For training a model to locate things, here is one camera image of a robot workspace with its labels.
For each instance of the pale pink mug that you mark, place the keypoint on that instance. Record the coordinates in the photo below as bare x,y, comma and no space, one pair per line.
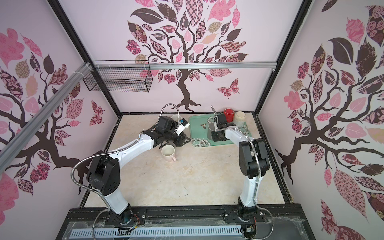
169,153

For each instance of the aluminium rail back wall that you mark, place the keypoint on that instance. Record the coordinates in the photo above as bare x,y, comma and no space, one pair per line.
189,66

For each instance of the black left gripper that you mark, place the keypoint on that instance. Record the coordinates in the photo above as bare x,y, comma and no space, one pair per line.
181,138

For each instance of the white mug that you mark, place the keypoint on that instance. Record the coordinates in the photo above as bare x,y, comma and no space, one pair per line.
176,118

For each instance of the cream mug back right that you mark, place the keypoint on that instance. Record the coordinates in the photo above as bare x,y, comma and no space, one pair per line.
239,119

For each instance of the red mug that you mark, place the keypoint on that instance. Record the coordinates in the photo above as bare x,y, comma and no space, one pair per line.
229,114

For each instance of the mint green floral tray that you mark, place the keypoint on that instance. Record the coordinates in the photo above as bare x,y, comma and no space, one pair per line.
201,133

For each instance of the white slotted cable duct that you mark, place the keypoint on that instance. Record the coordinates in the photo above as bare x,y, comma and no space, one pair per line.
155,232

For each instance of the black right corner post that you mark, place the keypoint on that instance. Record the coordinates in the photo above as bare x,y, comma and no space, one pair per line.
294,30

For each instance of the black wire basket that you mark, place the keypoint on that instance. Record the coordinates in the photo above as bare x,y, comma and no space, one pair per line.
120,76

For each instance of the aluminium rail left wall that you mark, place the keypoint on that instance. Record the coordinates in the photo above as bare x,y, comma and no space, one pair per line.
11,150

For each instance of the black corner frame post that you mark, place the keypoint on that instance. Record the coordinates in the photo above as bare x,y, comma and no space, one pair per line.
72,34

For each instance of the aluminium rail wall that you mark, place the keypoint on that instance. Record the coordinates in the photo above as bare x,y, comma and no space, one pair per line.
11,150
189,66

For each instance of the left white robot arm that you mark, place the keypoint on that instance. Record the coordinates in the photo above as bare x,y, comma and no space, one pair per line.
105,170

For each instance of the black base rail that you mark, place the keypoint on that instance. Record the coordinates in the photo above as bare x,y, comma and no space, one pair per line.
274,222

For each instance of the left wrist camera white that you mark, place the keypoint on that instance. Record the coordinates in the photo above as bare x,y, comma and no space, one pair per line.
182,125

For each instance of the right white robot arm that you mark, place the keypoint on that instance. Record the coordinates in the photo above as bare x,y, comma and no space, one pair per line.
253,161

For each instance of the dark grey mug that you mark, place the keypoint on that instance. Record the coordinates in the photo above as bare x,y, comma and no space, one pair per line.
211,126

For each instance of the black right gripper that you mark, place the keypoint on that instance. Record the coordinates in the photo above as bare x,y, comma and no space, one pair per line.
213,133

